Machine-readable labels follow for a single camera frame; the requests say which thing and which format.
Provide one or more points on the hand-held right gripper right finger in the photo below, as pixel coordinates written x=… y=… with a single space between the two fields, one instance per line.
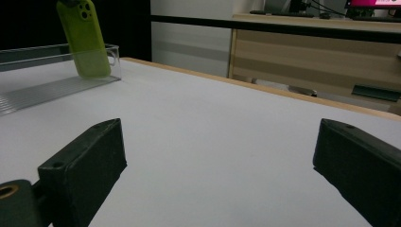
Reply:
x=362 y=167

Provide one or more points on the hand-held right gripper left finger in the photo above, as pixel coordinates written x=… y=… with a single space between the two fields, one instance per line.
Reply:
x=85 y=170

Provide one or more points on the green phone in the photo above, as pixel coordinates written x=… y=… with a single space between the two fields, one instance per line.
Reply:
x=86 y=41

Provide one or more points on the clear plastic tray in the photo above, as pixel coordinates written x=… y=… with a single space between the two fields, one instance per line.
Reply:
x=47 y=85

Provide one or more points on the black curtain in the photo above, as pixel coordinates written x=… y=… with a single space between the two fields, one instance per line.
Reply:
x=132 y=28

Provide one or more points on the wooden desk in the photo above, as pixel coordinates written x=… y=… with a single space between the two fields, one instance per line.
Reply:
x=299 y=60

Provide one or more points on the white cabinet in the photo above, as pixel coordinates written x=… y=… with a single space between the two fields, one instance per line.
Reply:
x=189 y=38

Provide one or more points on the monitor with pink screen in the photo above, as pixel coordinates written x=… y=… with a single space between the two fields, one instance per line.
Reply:
x=373 y=3

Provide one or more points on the black keyboard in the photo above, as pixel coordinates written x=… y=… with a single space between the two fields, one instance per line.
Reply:
x=280 y=13

